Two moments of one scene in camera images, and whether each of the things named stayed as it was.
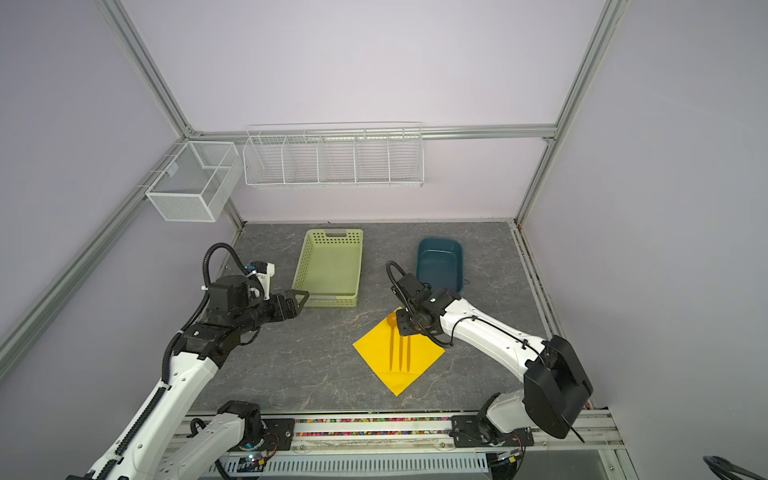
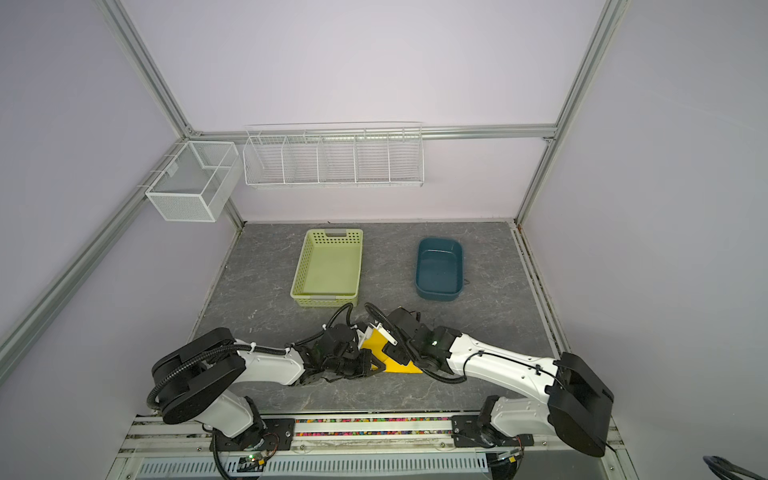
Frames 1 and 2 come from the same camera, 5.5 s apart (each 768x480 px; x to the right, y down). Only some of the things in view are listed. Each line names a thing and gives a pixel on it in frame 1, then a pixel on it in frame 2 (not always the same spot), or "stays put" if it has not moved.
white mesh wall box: [199, 183] stays put
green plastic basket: [330, 267] stays put
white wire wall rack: [335, 154] stays put
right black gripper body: [408, 322] -> [400, 354]
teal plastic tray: [439, 263] stays put
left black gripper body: [272, 309] -> [351, 364]
